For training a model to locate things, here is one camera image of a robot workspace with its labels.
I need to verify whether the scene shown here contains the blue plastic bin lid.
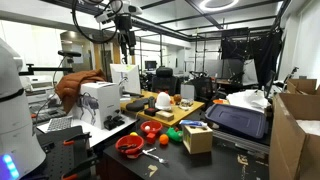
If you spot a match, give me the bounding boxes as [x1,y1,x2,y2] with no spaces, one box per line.
[204,103,269,140]

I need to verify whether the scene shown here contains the small orange pumpkin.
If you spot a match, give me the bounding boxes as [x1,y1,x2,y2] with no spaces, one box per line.
[158,133,170,146]

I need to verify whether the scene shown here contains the black curtain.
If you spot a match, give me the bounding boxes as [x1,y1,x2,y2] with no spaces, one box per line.
[220,27,284,89]

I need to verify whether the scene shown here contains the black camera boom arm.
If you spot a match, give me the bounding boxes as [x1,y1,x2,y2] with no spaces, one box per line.
[18,49,83,77]

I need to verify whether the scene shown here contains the white box robot dog print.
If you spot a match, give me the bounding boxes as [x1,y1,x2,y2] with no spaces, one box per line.
[70,81,122,130]

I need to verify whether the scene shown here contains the white packing foam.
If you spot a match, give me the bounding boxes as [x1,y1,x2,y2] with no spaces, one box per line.
[295,119,320,137]

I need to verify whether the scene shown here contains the tan tape patch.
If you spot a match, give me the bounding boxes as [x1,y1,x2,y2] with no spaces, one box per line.
[147,164,159,178]

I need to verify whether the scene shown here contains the black office chair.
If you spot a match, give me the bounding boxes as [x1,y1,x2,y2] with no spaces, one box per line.
[151,66,181,96]

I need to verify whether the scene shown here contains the black background monitor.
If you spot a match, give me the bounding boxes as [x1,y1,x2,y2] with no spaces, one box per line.
[144,60,158,71]

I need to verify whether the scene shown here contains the small wooden block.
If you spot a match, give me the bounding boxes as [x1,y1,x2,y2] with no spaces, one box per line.
[155,110,175,122]

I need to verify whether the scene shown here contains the blue white package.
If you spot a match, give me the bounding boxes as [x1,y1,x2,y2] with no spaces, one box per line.
[179,119,208,130]

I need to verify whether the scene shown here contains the small black box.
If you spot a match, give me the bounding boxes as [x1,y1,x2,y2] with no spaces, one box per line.
[143,107,160,117]

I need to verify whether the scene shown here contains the grey box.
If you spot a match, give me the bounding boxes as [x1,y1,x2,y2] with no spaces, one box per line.
[180,83,196,101]

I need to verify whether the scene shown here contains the black mesh chair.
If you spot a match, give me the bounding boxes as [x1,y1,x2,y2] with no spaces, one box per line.
[189,71,218,101]

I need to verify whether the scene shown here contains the white plastic bag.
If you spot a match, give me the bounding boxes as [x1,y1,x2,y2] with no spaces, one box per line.
[226,89,271,113]

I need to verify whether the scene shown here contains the ring ceiling light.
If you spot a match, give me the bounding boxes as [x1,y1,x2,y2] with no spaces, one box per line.
[198,0,240,13]

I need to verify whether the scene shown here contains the wooden shape sorter box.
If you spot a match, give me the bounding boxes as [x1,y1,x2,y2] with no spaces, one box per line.
[182,124,214,155]

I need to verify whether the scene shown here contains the orange cube block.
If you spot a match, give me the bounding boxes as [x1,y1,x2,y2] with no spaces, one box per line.
[146,132,157,145]

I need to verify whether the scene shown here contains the green rubber toy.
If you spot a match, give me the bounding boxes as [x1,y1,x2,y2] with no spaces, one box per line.
[165,126,184,144]

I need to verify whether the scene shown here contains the white computer monitor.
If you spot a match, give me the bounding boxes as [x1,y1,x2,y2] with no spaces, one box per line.
[109,63,142,96]

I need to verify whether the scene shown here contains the white dome helmet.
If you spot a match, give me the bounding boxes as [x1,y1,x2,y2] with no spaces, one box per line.
[154,91,174,112]

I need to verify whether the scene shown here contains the yellow tape mark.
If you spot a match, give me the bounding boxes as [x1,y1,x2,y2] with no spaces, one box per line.
[237,153,249,167]

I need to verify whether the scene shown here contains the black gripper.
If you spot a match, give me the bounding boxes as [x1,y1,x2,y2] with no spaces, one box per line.
[114,13,138,65]

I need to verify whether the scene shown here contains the brown puffer jacket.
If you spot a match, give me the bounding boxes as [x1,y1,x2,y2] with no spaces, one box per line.
[54,69,108,114]

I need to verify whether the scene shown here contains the white printer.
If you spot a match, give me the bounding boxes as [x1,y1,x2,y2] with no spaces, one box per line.
[19,75,56,98]

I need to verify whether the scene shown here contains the red plastic bowl white trim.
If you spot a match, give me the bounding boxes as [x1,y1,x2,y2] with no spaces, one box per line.
[139,120,164,135]
[115,134,145,156]

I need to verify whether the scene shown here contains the black pouch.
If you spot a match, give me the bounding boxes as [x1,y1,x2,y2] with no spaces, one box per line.
[125,99,149,113]

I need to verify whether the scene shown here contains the orange dish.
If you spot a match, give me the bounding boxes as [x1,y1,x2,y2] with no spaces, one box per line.
[212,98,229,105]

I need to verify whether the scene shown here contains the black mounting plate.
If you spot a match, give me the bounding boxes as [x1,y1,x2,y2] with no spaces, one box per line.
[34,125,98,180]

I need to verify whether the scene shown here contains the grey keyboard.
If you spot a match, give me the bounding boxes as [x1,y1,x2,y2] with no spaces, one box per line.
[45,115,74,133]

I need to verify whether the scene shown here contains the silver metal fork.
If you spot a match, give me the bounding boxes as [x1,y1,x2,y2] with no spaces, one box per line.
[142,150,169,165]

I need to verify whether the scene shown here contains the black clamp orange tip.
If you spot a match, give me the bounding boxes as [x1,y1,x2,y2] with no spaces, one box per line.
[61,154,99,180]
[62,131,93,147]

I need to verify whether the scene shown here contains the large cardboard box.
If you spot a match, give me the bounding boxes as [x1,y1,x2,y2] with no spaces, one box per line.
[268,92,320,180]

